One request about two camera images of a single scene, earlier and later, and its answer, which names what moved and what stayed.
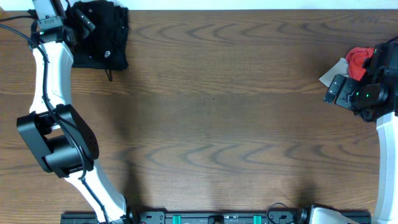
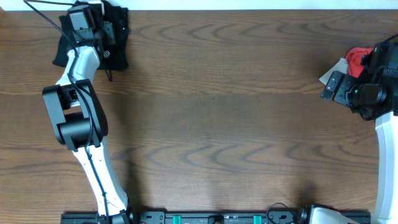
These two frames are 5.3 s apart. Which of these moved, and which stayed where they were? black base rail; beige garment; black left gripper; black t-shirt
Moved: black left gripper
Stayed: black base rail; beige garment; black t-shirt
